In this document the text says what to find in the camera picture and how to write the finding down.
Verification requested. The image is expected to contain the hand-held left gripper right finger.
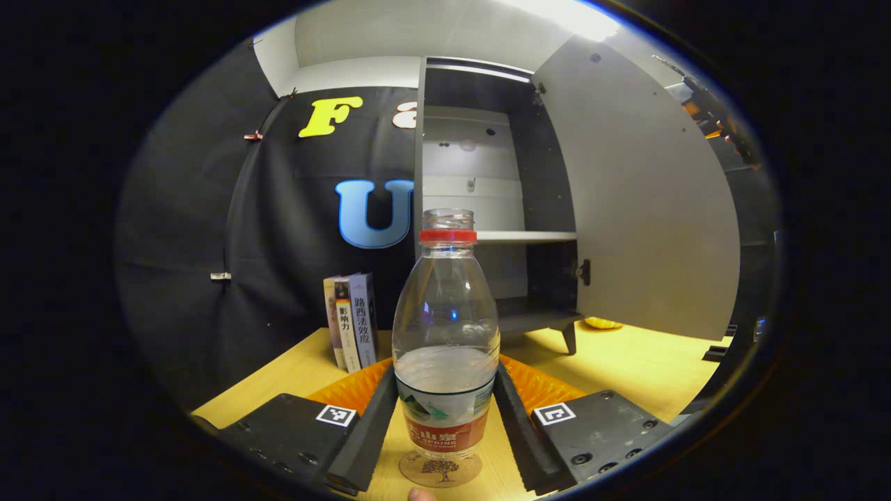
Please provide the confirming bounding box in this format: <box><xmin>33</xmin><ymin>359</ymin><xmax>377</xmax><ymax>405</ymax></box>
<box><xmin>493</xmin><ymin>355</ymin><xmax>679</xmax><ymax>496</ymax></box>

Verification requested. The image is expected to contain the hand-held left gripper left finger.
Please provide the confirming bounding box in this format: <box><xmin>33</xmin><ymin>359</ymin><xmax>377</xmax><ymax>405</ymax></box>
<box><xmin>191</xmin><ymin>358</ymin><xmax>399</xmax><ymax>496</ymax></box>

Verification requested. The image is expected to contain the round tree-print coaster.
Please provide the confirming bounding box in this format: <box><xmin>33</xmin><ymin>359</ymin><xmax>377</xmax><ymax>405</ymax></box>
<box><xmin>399</xmin><ymin>449</ymin><xmax>483</xmax><ymax>488</ymax></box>

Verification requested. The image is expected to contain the light cabinet door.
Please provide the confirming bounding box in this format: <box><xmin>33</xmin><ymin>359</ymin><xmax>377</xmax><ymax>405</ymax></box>
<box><xmin>533</xmin><ymin>35</ymin><xmax>741</xmax><ymax>342</ymax></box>

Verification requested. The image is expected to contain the clear plastic water bottle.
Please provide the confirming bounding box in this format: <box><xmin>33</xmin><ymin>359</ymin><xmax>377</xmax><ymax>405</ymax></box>
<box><xmin>391</xmin><ymin>208</ymin><xmax>501</xmax><ymax>461</ymax></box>

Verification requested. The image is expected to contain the dark grey cabinet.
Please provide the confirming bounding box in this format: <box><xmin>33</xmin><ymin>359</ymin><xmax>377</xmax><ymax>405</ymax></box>
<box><xmin>414</xmin><ymin>56</ymin><xmax>585</xmax><ymax>356</ymax></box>

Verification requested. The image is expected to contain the white spine book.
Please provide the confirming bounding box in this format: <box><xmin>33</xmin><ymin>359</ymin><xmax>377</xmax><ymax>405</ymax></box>
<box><xmin>334</xmin><ymin>276</ymin><xmax>363</xmax><ymax>374</ymax></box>

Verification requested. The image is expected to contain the pale spine book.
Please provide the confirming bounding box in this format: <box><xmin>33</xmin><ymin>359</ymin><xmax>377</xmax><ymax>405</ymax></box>
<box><xmin>324</xmin><ymin>276</ymin><xmax>347</xmax><ymax>369</ymax></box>

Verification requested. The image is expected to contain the blue spine book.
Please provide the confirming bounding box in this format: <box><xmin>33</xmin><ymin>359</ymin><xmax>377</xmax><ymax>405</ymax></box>
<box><xmin>348</xmin><ymin>272</ymin><xmax>381</xmax><ymax>368</ymax></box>

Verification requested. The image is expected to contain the black stand base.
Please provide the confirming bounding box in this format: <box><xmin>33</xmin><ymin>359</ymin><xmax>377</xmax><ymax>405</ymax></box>
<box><xmin>702</xmin><ymin>324</ymin><xmax>740</xmax><ymax>363</ymax></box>

